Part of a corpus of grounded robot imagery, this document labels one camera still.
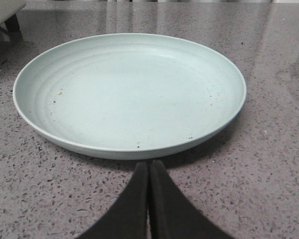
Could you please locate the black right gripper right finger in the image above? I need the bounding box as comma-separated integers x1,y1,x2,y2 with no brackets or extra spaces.
149,160,232,239

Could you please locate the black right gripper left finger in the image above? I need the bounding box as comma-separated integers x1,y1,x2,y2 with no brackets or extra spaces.
78,162,149,239

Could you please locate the black right oven foot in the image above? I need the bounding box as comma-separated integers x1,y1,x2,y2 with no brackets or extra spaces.
4,13,20,33

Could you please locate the cream white toaster oven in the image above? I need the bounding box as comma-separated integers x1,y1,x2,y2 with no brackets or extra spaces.
0,0,26,25

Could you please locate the light green round plate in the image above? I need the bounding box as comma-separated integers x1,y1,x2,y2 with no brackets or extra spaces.
13,33,247,160

